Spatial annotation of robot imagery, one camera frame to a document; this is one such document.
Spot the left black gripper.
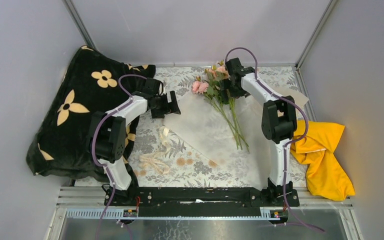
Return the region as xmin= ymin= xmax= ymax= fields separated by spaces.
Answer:
xmin=150 ymin=90 xmax=180 ymax=119

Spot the pink fake flower bouquet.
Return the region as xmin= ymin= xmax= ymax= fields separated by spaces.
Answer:
xmin=191 ymin=60 xmax=250 ymax=151

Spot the white wrapping paper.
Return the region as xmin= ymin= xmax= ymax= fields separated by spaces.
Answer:
xmin=162 ymin=86 xmax=310 ymax=192

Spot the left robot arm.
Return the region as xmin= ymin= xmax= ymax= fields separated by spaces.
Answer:
xmin=86 ymin=74 xmax=181 ymax=206

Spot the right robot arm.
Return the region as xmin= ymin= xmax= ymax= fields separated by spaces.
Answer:
xmin=220 ymin=58 xmax=297 ymax=206

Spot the floral tablecloth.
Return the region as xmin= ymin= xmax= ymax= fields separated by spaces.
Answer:
xmin=73 ymin=66 xmax=309 ymax=189

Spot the cream ribbon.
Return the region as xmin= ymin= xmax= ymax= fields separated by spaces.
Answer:
xmin=139 ymin=126 xmax=171 ymax=175

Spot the black flower-pattern blanket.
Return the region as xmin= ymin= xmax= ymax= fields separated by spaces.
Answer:
xmin=26 ymin=45 xmax=156 ymax=182

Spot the yellow cloth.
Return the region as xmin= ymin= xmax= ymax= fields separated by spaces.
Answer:
xmin=290 ymin=121 xmax=356 ymax=201

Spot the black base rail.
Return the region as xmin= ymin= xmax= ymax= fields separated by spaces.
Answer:
xmin=102 ymin=186 xmax=300 ymax=220

